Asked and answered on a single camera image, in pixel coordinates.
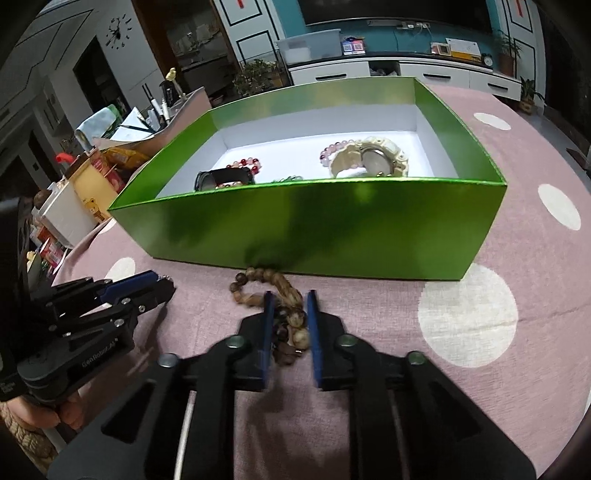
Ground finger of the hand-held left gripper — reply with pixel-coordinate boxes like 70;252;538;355
46;271;160;305
53;279;176;340

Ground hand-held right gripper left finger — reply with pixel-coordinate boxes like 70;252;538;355
46;291;278;480

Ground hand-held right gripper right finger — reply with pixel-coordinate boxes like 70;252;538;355
305;290;541;480

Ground brown wooden bead bracelet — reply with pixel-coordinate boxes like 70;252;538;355
228;265;310;365

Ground green cardboard box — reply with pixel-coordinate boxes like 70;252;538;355
108;76;509;281

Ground black wristwatch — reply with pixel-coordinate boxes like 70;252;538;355
194;167;257;192

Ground red and pink bead bracelet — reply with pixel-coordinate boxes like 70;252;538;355
215;157;262;190

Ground pale pink bead bracelet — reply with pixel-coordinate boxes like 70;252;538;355
318;143;352;164

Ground cream wristwatch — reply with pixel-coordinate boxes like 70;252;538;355
329;137;410;178

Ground person's left forearm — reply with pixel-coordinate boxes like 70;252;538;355
0;401;61;472

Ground person's left hand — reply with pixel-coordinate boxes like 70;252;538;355
28;392;86;432

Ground yellow bear print carton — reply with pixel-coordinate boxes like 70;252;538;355
69;148;127;224

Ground white storage box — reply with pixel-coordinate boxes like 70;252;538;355
39;182;98;250

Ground orange snack bag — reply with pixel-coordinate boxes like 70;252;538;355
104;147;151;169

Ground white paper sheet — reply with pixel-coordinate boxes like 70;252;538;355
111;107;155;141

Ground brown cardboard organizer box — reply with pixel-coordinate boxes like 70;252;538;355
152;88;213;139

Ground leafy potted plants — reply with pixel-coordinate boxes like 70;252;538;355
231;59;284;97

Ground white media cabinet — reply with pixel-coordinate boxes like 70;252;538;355
287;51;522;100

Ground clear plastic bin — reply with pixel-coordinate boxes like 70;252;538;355
276;30;342;64

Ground white and yellow card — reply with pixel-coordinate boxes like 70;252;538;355
445;38;481;60

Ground small potted plant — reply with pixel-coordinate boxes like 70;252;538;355
519;78;546;114

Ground black television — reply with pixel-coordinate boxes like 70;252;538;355
298;0;492;26

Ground tall potted plant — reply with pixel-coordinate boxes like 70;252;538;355
494;30;522;77

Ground black wall clock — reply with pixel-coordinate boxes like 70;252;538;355
107;16;134;49

